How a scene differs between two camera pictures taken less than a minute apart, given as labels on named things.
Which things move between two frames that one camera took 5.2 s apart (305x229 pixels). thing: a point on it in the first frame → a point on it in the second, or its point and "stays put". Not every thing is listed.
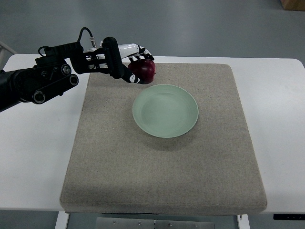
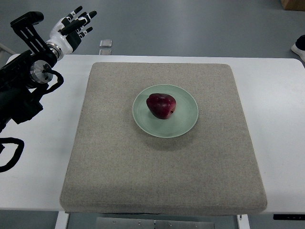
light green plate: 165,110 stays put
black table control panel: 289,216 stays put
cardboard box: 297,5 stays put
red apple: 144,70 → 161,106
